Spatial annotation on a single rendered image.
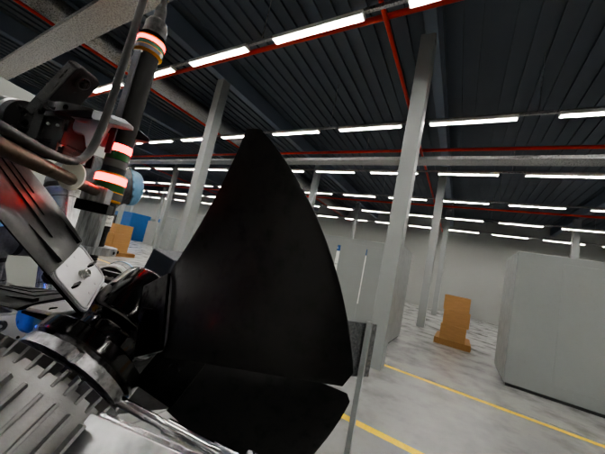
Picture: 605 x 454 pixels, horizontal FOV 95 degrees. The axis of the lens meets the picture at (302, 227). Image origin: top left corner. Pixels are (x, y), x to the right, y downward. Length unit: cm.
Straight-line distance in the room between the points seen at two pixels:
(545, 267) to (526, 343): 130
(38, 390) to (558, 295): 616
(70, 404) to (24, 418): 3
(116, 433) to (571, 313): 612
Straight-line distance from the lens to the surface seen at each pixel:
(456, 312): 815
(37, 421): 36
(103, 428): 37
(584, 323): 626
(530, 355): 618
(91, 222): 51
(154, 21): 62
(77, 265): 46
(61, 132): 58
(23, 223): 40
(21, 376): 38
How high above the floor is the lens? 133
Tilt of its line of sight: 7 degrees up
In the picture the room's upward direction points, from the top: 12 degrees clockwise
